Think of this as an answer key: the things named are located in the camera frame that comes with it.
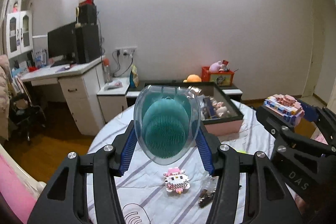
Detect pink padded jacket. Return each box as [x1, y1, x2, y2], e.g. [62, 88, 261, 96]
[0, 55, 11, 140]

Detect pink building block model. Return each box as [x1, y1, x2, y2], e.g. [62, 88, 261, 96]
[264, 93, 304, 127]

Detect dark blue box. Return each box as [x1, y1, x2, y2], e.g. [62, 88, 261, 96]
[203, 97, 214, 119]

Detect teal brush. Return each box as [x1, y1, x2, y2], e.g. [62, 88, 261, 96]
[133, 84, 201, 165]

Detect white desk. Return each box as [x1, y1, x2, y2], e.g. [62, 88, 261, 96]
[21, 56, 107, 135]

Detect clear bottle orange cap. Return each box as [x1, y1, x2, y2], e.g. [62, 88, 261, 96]
[103, 57, 112, 83]

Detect clear plastic bag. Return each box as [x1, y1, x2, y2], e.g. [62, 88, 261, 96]
[202, 175, 218, 190]

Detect black chair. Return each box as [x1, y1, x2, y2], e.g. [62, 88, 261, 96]
[9, 93, 48, 146]

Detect white glass door cabinet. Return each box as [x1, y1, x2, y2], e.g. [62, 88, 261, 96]
[3, 10, 34, 59]

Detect black speaker stack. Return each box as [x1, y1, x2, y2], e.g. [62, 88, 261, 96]
[75, 25, 102, 64]

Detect pink doll toy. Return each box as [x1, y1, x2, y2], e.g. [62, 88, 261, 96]
[211, 101, 229, 118]

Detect pink plush pig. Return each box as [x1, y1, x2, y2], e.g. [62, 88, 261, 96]
[209, 61, 223, 73]

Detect pink bed frame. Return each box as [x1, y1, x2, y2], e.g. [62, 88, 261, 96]
[0, 153, 46, 224]

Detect white nightstand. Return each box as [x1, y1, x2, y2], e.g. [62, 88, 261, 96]
[97, 80, 130, 125]

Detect red toy box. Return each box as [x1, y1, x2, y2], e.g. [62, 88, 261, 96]
[202, 67, 235, 86]

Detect white wall socket strip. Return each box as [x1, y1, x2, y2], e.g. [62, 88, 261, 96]
[115, 47, 137, 55]

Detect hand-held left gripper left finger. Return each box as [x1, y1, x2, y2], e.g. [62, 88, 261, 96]
[27, 121, 137, 224]

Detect yellow blue snack bag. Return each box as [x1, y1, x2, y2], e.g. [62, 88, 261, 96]
[130, 65, 139, 88]

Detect white door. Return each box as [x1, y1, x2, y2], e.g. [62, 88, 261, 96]
[311, 4, 336, 98]

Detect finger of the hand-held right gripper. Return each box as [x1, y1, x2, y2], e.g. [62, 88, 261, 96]
[298, 101, 336, 147]
[256, 106, 335, 157]

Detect black computer monitor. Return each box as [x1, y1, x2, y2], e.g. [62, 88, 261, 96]
[47, 22, 78, 59]

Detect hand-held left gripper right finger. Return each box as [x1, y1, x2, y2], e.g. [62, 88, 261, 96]
[195, 126, 303, 224]

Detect pink black storage box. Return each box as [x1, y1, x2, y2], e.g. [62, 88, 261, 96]
[143, 81, 245, 135]

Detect crumpled clear plastic wrap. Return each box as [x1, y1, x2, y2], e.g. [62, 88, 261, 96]
[184, 86, 206, 98]

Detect orange plush toy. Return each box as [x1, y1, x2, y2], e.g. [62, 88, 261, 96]
[183, 74, 202, 83]

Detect blue picture card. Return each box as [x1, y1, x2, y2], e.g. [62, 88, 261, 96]
[34, 49, 48, 67]

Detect pink bead cat figure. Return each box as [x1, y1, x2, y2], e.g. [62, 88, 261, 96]
[163, 167, 190, 194]

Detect black top low cabinet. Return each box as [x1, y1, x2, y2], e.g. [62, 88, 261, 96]
[219, 84, 243, 102]

